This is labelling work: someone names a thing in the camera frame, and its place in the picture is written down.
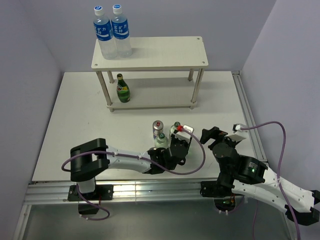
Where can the right blue-label water bottle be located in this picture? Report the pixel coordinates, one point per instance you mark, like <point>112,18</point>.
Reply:
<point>120,27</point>

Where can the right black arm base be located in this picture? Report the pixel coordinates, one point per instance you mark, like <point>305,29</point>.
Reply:
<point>211,189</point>

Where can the blue-label water bottle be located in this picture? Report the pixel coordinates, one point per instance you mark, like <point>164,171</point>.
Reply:
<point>104,33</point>
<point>120,27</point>

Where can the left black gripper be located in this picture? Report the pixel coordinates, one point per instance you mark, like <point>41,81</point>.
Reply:
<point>174,139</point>

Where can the white two-tier shelf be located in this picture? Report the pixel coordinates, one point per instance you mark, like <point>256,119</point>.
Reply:
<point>167,72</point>

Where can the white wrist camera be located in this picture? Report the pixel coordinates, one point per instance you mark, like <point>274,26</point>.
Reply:
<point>184,132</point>
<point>239,133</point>

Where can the black box under rail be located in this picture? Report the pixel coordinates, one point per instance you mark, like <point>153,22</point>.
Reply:
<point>87,210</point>

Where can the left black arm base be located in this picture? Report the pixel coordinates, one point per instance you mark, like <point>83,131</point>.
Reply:
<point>102,192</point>

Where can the aluminium front rail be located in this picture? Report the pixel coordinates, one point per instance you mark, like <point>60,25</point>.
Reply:
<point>55,193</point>

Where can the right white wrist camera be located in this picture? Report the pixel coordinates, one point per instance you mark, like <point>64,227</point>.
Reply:
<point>239,133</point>

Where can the rear red silver can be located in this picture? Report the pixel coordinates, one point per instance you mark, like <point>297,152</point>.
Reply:
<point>157,128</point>

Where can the clear glass bottle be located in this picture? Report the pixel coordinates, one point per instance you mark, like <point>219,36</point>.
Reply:
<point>161,141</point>
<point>173,128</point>

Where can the left blue-label water bottle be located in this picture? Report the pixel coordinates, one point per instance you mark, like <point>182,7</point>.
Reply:
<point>104,33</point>

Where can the green glass bottle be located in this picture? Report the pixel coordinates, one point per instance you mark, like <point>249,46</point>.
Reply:
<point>123,90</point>

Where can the front clear glass bottle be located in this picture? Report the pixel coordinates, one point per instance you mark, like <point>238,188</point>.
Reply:
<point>161,141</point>

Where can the rear clear glass bottle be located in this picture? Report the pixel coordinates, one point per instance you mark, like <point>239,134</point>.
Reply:
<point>173,128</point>

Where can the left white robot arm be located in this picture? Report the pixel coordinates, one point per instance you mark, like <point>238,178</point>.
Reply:
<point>94,157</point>

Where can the aluminium right rail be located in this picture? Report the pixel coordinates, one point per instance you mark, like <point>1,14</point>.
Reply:
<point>248,116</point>

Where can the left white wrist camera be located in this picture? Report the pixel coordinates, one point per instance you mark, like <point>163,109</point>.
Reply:
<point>184,132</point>

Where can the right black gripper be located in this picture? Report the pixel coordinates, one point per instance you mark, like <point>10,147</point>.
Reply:
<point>214,133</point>

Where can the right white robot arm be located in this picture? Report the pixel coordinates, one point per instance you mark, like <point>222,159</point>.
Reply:
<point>250,177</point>

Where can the aluminium rail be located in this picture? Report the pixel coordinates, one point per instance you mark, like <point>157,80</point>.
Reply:
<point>55,193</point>
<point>248,116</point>

